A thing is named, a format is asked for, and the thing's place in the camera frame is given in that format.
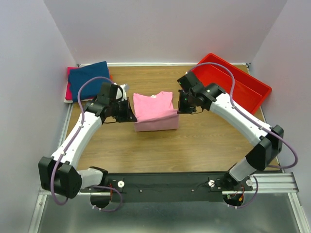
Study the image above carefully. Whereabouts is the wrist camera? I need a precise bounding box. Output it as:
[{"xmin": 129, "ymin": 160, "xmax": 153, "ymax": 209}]
[
  {"xmin": 96, "ymin": 83, "xmax": 129, "ymax": 102},
  {"xmin": 177, "ymin": 71, "xmax": 200, "ymax": 92}
]

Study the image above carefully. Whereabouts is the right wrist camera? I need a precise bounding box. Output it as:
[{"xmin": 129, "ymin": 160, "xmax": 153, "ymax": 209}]
[{"xmin": 177, "ymin": 71, "xmax": 200, "ymax": 92}]

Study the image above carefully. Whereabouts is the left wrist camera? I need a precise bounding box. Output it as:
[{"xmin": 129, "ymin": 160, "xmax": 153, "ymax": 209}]
[{"xmin": 96, "ymin": 83, "xmax": 129, "ymax": 102}]

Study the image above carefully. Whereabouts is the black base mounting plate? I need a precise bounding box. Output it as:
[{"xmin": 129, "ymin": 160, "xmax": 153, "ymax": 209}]
[{"xmin": 80, "ymin": 172, "xmax": 252, "ymax": 203}]

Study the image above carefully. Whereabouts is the red plastic bin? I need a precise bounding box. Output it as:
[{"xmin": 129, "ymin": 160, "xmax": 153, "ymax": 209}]
[{"xmin": 192, "ymin": 53, "xmax": 272, "ymax": 114}]

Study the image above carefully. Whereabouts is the folded white t shirt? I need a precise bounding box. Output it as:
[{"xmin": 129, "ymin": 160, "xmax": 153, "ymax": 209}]
[{"xmin": 64, "ymin": 83, "xmax": 73, "ymax": 103}]

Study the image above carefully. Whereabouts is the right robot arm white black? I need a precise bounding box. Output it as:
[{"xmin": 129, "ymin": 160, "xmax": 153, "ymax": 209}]
[{"xmin": 178, "ymin": 82, "xmax": 284, "ymax": 190}]

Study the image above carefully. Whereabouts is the aluminium frame rail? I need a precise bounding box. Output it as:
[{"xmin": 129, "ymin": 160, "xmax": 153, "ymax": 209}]
[{"xmin": 38, "ymin": 172, "xmax": 299, "ymax": 195}]

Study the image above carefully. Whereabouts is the folded magenta t shirt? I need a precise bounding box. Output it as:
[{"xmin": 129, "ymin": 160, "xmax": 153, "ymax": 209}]
[{"xmin": 64, "ymin": 67, "xmax": 77, "ymax": 104}]

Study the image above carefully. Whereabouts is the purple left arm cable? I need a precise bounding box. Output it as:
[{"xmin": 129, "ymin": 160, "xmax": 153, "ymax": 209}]
[{"xmin": 51, "ymin": 76, "xmax": 124, "ymax": 212}]

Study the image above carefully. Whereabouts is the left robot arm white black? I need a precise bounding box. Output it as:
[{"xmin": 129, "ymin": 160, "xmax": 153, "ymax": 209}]
[{"xmin": 38, "ymin": 98, "xmax": 137, "ymax": 199}]

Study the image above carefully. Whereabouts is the folded navy blue t shirt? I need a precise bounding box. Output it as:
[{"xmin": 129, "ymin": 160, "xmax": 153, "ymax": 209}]
[{"xmin": 68, "ymin": 61, "xmax": 110, "ymax": 102}]

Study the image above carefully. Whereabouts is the pink polo shirt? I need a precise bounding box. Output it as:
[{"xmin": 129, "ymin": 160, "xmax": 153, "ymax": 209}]
[{"xmin": 133, "ymin": 91, "xmax": 179, "ymax": 132}]

